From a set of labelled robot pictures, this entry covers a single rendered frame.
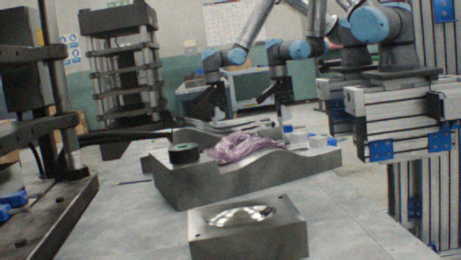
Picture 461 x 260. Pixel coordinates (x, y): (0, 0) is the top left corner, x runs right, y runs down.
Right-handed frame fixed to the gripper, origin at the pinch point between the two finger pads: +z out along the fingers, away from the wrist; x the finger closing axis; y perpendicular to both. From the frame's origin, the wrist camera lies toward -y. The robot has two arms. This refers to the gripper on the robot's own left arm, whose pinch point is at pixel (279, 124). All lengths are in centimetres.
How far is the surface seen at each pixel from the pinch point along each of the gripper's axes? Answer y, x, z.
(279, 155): -3, -62, -4
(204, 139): -26.9, -31.7, -4.0
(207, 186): -22, -71, 0
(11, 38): -98, -24, -51
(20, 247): -67, -87, 6
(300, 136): 5.0, -39.5, -2.6
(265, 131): -6.0, -28.2, -3.7
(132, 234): -38, -87, 5
